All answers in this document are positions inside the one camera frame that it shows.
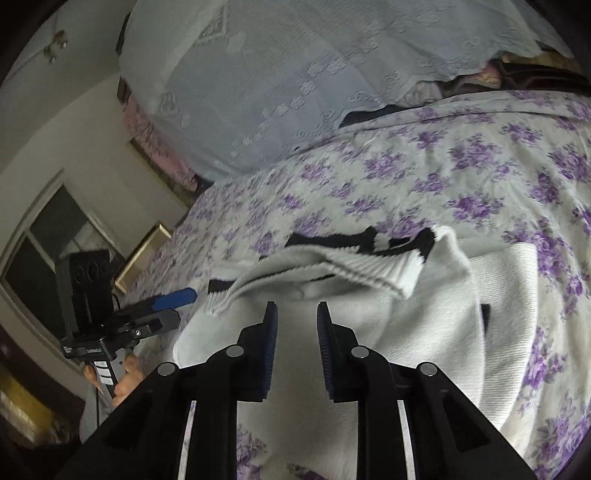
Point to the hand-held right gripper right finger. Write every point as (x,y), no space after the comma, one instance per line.
(324,360)

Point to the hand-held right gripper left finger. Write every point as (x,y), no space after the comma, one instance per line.
(270,360)

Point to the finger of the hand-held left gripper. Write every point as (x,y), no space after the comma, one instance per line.
(175,297)
(159,323)

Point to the white sweater with black trim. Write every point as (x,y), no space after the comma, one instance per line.
(415,332)

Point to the person's left forearm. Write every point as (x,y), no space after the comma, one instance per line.
(87,420)

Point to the person's left hand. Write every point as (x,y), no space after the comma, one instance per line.
(129,374)

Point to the dark interior window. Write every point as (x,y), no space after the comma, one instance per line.
(46,240)

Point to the pink floral cloth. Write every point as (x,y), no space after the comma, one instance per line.
(157,143)

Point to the purple floral bedspread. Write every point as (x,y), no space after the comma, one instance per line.
(461,175)

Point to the white lace cover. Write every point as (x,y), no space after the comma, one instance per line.
(277,83)

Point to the gold picture frame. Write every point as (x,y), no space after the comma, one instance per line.
(143,254)

